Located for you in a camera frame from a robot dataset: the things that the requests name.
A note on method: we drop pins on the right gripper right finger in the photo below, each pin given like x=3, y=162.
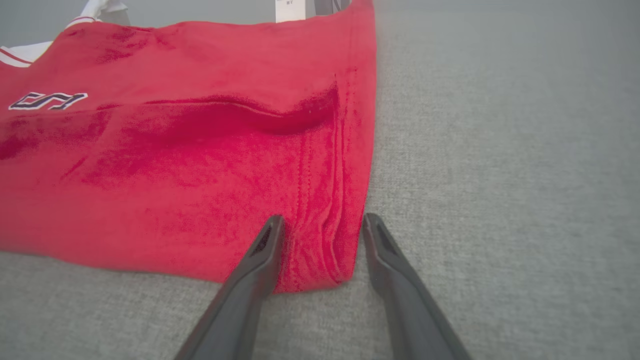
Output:
x=410, y=310

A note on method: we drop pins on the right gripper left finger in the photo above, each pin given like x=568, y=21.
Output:
x=235, y=310

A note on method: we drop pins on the red basketball jersey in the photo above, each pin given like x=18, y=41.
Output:
x=175, y=175

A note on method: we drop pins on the grey upholstered sofa cushion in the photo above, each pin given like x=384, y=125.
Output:
x=500, y=200

